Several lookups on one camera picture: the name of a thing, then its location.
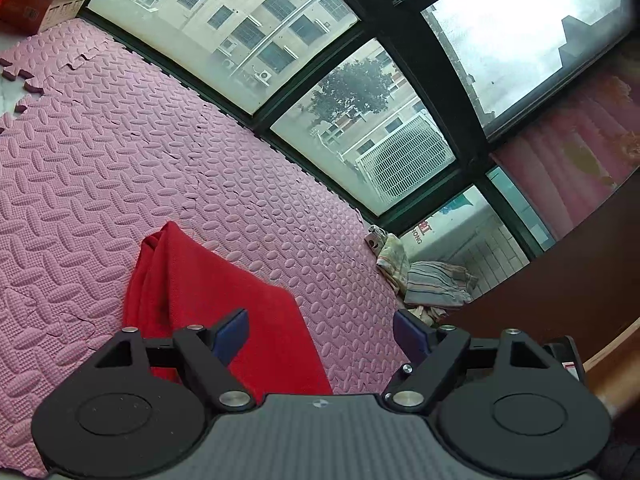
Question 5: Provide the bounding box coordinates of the floral cloth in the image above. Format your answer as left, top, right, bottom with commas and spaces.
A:
366, 225, 410, 297

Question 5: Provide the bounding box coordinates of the red cloth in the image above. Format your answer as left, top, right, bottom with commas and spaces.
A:
122, 221, 334, 397

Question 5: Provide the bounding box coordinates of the pink foam floor mat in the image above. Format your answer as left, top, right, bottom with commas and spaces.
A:
0, 19, 417, 477

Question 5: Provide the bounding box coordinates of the pink curtain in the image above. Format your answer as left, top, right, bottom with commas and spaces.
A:
491, 54, 640, 242

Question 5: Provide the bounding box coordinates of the white crumpled cloth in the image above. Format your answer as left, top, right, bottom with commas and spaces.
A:
410, 304, 449, 330

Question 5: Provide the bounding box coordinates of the dark brown wooden furniture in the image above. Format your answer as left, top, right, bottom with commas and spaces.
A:
439, 170, 640, 363

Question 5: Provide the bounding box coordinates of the striped cloth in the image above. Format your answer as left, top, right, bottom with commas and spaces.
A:
403, 260, 479, 311

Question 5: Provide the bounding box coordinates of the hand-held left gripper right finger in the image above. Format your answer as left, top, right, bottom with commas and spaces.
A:
381, 309, 556, 415

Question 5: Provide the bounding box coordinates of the black framed window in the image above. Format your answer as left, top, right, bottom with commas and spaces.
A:
82, 0, 632, 262

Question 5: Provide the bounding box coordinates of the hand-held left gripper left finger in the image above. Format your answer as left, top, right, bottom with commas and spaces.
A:
94, 308, 254, 413

